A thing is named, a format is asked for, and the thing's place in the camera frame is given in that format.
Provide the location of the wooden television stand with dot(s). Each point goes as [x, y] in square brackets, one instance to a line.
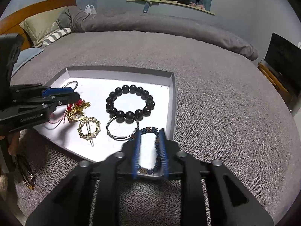
[275, 80]

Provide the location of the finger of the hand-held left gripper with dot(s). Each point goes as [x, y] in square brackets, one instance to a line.
[68, 98]
[58, 91]

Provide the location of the striped grey white pillow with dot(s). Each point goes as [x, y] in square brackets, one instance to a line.
[56, 34]

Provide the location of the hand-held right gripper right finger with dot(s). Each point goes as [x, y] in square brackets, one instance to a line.
[164, 155]

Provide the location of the light blue sheet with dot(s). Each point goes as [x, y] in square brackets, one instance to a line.
[25, 56]

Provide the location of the black television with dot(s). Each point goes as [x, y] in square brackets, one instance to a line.
[284, 56]

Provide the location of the silver bangle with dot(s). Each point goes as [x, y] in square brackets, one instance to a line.
[117, 138]

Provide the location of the beige pillow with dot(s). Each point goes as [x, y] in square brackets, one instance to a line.
[37, 26]

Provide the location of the wooden window shelf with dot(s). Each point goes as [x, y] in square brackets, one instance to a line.
[169, 3]

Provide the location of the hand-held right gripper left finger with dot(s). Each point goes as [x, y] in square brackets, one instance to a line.
[137, 155]

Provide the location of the rolled grey duvet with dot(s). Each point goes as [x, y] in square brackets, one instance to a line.
[164, 28]

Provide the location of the dark oval hair clip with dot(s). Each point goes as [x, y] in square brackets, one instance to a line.
[31, 181]

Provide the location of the grey shallow cardboard box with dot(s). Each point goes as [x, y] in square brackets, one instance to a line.
[94, 75]

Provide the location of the wooden headboard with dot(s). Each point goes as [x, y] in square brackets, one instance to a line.
[35, 9]

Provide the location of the person's left hand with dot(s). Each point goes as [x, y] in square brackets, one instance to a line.
[14, 143]

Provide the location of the gold wreath hair clip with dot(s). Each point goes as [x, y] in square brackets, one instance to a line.
[80, 131]

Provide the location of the white plastic bag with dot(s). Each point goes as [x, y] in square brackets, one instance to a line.
[89, 10]

